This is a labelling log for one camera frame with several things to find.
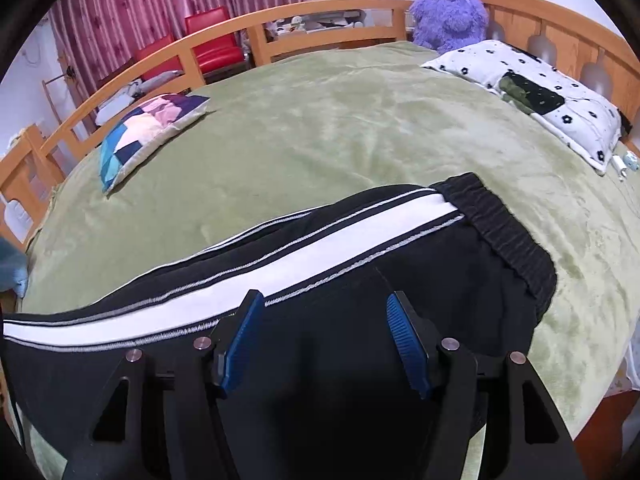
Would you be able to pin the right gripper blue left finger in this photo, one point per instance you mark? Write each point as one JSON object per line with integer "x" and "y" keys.
{"x": 235, "y": 337}

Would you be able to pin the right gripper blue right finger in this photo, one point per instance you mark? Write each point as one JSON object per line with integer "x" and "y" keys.
{"x": 416, "y": 342}

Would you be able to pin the black pants with white stripe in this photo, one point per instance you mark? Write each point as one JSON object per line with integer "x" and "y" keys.
{"x": 324, "y": 394}

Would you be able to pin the green bed blanket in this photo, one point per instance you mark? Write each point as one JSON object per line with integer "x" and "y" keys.
{"x": 313, "y": 129}

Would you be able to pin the geometric blue patterned cushion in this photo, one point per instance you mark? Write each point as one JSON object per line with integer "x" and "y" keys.
{"x": 142, "y": 131}

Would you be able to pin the light blue fleece blanket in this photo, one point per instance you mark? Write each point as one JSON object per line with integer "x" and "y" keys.
{"x": 13, "y": 269}

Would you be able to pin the dark green folded cloth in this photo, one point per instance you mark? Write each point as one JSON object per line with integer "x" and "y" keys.
{"x": 528, "y": 96}

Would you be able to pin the white black-flower pillow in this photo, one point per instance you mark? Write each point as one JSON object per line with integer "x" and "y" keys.
{"x": 589, "y": 124}

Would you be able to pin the purple plush monster toy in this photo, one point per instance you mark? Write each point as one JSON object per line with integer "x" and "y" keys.
{"x": 446, "y": 25}

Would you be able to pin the wooden bed frame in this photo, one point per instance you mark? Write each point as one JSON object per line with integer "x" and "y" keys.
{"x": 29, "y": 172}

